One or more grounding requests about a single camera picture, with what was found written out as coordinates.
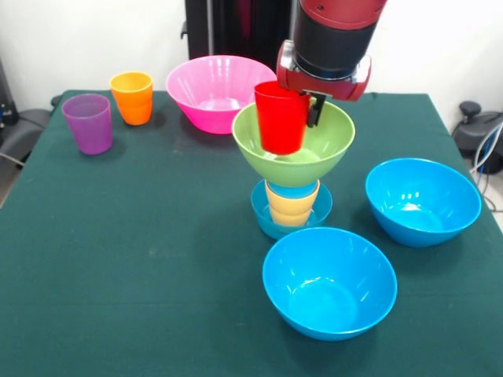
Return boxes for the dark green tablecloth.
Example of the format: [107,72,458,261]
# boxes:
[0,89,503,377]

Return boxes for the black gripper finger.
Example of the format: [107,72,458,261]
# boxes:
[306,93,327,129]

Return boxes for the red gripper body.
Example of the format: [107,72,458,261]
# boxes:
[275,38,373,102]

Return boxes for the yellow cup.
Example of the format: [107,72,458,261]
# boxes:
[265,180,321,228]

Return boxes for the blue cup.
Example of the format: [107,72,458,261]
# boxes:
[267,179,320,199]

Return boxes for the blue and white cables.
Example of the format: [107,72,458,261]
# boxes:
[469,119,503,211]

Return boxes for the black chair base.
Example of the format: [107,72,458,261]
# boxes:
[451,101,503,176]

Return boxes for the orange cup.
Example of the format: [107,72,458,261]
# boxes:
[108,71,154,126]

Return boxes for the small blue bowl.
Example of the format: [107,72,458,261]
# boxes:
[250,178,333,240]

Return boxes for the red cup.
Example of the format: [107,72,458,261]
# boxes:
[254,81,311,155]

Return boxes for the large blue bowl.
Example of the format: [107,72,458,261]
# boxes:
[365,157,483,247]
[262,226,398,342]

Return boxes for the purple cup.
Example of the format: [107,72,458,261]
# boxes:
[61,93,114,156]

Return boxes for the pink bowl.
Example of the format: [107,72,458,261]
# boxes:
[164,54,278,135]

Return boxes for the green bowl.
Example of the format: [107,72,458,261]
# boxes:
[231,100,357,189]

